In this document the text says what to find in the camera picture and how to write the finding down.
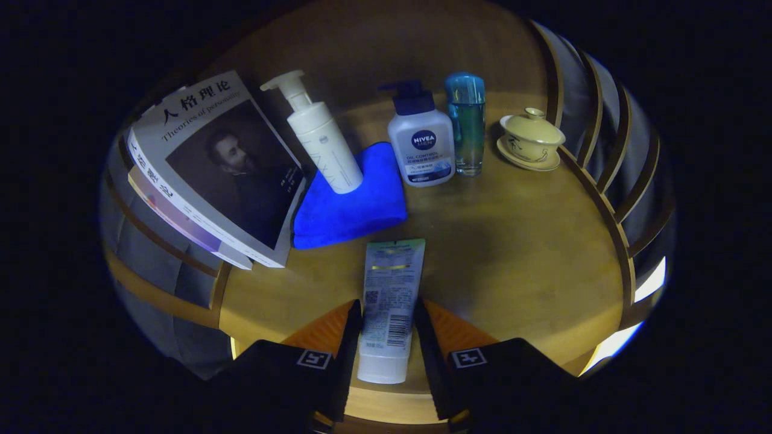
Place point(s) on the cream lidded teacup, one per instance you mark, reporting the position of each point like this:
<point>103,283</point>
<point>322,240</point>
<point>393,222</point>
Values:
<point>531,138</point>

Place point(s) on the wooden countertop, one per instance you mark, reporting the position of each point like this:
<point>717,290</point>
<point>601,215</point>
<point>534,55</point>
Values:
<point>512,253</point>

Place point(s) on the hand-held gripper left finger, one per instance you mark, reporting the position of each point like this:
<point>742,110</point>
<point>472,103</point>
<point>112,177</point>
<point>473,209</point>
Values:
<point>347,361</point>

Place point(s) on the white tube green end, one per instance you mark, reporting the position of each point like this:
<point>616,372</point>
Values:
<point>392,283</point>

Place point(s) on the blue folded cloth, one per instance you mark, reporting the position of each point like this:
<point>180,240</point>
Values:
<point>350,211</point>

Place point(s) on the brown wooden cabinet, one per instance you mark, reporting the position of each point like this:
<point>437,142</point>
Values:
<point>362,48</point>

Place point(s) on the purple book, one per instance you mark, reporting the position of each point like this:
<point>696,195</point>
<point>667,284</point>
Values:
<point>181,226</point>

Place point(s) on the white bottle blue pump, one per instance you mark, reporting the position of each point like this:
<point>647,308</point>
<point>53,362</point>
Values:
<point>422,150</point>

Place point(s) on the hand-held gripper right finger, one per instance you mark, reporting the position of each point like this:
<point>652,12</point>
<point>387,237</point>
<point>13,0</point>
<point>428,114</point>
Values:
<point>429,361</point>

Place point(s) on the teal glass bottle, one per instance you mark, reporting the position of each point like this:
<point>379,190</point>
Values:
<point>467,132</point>

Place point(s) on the white book with portrait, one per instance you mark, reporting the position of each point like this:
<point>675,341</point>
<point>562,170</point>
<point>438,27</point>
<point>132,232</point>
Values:
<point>229,163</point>

